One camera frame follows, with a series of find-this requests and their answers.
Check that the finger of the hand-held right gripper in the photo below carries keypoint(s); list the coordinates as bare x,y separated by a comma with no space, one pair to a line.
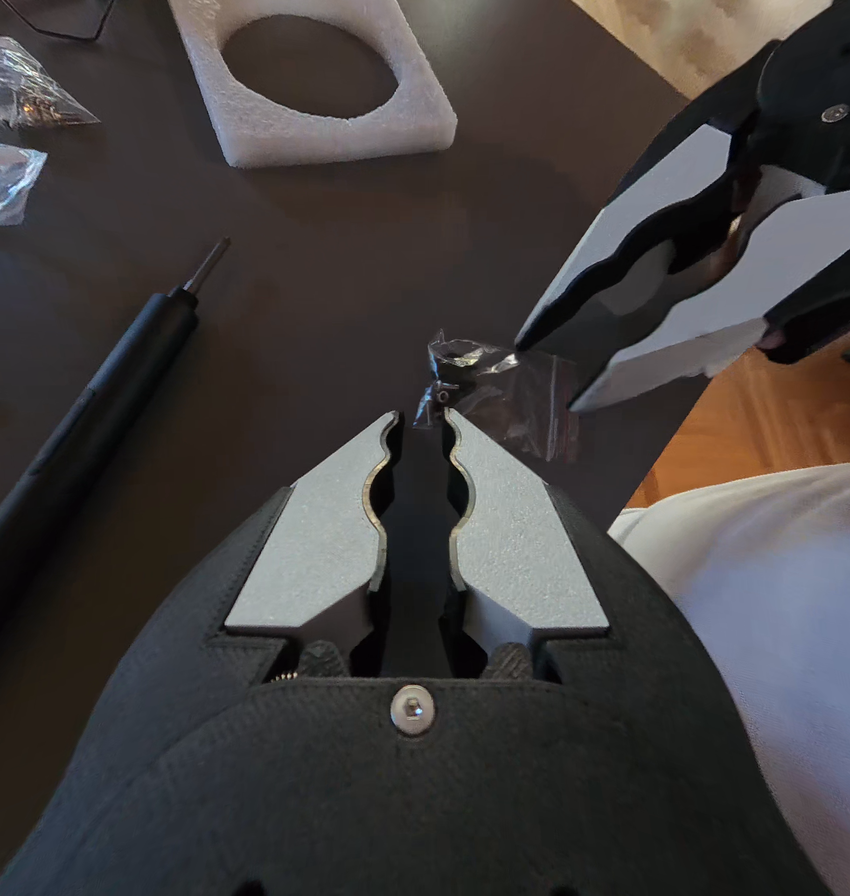
768,273
656,203

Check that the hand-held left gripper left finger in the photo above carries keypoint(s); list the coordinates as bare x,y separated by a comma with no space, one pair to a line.
313,553

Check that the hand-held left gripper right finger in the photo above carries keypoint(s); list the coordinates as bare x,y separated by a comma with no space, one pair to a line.
523,553

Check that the small clear zip bag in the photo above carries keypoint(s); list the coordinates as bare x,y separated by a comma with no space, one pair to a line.
516,399

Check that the dark brown desk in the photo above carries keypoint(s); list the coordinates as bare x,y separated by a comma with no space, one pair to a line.
327,245

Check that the beige rug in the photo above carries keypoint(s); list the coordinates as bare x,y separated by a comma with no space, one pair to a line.
698,35

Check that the black screwdriver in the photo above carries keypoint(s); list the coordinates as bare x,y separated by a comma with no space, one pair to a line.
82,420

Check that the clear labelled bag of screws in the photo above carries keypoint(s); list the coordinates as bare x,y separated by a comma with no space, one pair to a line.
5,185

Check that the crumpled clear bag of screws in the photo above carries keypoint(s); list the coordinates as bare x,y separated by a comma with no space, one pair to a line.
26,84

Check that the white foam frame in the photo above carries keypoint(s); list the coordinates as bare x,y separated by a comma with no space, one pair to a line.
215,98

